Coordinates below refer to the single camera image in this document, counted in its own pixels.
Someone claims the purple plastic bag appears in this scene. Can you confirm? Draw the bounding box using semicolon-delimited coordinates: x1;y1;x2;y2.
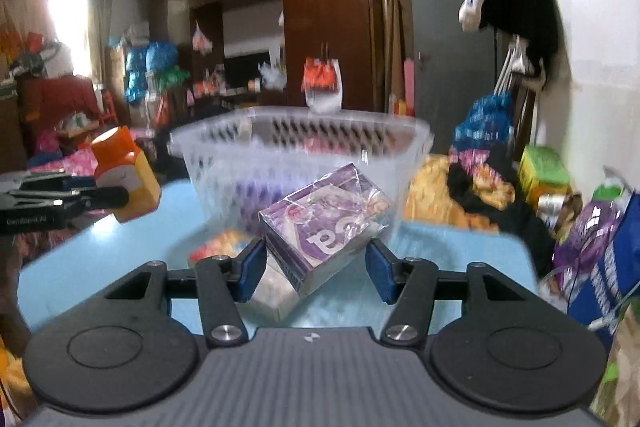
552;199;623;293

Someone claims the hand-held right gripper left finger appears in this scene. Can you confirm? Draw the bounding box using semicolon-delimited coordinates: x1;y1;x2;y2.
102;237;268;348

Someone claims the yellow patterned blanket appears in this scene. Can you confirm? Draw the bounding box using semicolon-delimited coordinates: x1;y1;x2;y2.
405;154;516;233

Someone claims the black hanging garment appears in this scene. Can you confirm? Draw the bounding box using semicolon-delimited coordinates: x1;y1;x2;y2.
482;0;561;80

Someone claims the red cloth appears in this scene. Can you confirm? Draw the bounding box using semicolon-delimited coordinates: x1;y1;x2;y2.
20;77;101;142

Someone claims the blue shopping bag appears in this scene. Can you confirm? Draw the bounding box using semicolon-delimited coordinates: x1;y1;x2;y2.
567;192;640;338

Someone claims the white crumpled plastic bag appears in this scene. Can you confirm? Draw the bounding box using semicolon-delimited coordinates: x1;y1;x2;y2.
258;61;288;90

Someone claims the colourful snack packet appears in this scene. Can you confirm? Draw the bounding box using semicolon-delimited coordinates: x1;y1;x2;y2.
189;229;251;265

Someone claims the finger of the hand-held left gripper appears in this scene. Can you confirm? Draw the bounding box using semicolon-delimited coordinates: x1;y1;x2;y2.
10;186;131;210
20;172;99;190

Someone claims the grey door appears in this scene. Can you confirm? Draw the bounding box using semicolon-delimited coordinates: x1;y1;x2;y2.
407;0;498;128

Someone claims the metal folding rack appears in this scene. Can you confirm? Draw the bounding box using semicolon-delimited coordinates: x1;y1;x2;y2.
492;34;531;98

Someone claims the dark wooden wardrobe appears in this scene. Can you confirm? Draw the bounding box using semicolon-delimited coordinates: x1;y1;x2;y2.
150;0;386;118

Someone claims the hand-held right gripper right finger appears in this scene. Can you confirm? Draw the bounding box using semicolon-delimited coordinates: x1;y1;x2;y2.
365;237;531;347

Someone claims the purple box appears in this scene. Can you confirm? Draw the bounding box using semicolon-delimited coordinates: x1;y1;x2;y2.
258;163;392;298

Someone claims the orange pill bottle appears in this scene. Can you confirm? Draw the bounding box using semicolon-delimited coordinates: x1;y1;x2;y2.
90;126;162;224

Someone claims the orange and white plastic bag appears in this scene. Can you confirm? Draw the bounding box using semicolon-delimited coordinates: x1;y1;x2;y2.
301;57;343;114

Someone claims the white hanging plastic bag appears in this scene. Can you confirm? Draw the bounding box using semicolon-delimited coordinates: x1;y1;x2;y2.
192;21;213;55

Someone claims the blue plastic bags bundle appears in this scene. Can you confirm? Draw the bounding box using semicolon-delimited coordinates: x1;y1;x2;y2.
125;42;181;108

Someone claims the green box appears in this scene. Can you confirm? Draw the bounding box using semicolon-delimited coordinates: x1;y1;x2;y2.
517;144;571;202

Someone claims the white plastic basket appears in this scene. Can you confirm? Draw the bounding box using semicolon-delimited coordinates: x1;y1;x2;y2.
169;106;435;248

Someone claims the blue printed bag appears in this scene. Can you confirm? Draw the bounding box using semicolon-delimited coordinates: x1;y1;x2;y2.
455;92;516;158

